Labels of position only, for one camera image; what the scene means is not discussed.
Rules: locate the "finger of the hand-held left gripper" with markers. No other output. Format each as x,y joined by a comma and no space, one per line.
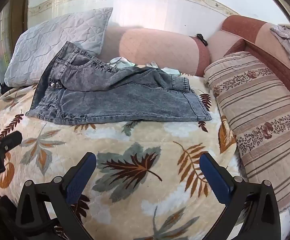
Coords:
12,140

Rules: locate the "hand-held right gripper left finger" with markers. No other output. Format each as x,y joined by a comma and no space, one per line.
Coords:
81,177

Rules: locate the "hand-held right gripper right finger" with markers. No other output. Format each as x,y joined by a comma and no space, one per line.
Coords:
215,180

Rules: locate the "grey denim pants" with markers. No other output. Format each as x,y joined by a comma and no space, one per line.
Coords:
125,102

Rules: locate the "leaf print blanket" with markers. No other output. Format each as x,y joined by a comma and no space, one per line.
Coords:
125,150

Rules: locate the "striped floral pillow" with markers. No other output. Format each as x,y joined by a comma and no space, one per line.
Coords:
260,120

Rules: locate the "grey quilted pillow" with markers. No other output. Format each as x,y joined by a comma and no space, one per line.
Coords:
47,42

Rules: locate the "black hair clip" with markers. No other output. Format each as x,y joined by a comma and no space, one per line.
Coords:
201,39

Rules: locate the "grey crumpled cloth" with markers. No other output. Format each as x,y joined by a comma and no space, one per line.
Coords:
288,42

